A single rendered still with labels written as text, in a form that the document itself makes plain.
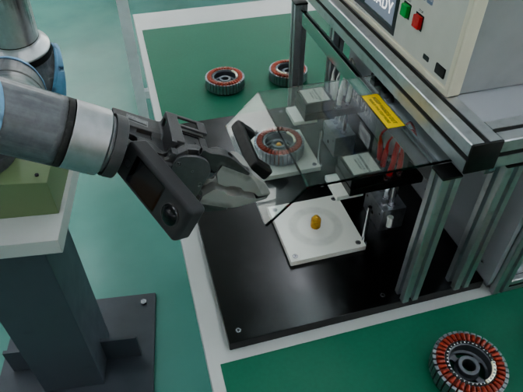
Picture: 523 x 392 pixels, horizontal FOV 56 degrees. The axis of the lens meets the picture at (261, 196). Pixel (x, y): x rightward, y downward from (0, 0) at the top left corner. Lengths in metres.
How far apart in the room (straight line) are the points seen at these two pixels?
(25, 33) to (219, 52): 0.80
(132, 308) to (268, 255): 0.97
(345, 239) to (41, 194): 0.62
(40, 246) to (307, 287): 0.54
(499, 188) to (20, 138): 0.62
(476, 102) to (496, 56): 0.06
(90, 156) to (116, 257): 1.50
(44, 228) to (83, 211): 1.15
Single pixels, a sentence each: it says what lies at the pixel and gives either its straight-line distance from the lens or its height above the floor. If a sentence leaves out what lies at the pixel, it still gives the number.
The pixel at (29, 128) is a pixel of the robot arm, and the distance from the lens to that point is 0.52.
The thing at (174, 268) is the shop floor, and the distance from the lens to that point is 1.93.
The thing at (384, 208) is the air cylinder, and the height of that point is 0.82.
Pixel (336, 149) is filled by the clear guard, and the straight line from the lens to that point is 0.69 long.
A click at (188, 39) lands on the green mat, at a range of 1.74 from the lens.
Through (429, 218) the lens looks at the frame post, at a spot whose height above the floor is 0.98.
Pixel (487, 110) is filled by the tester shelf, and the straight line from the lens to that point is 0.74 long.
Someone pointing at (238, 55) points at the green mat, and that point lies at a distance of 1.62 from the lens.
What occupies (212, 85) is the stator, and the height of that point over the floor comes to 0.78.
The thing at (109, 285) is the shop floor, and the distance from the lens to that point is 1.94.
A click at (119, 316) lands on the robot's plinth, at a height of 0.02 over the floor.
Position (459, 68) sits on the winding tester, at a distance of 0.73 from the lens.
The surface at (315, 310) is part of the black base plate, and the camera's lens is 0.86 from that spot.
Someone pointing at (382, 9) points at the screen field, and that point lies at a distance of 0.89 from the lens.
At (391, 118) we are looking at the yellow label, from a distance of 0.77.
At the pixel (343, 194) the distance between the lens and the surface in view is 0.90.
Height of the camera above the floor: 1.48
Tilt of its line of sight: 43 degrees down
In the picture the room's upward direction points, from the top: straight up
